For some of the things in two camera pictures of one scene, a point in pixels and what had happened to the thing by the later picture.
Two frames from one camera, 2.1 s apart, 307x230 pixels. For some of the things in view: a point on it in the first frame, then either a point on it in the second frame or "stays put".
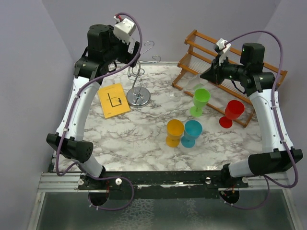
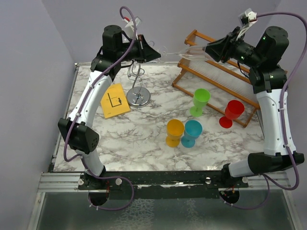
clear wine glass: (195, 81) to (196, 52)
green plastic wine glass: (201, 97) stays put
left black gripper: (128, 57) stays put
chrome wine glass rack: (139, 96) stays put
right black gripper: (214, 74) to (220, 49)
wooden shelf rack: (228, 98) stays put
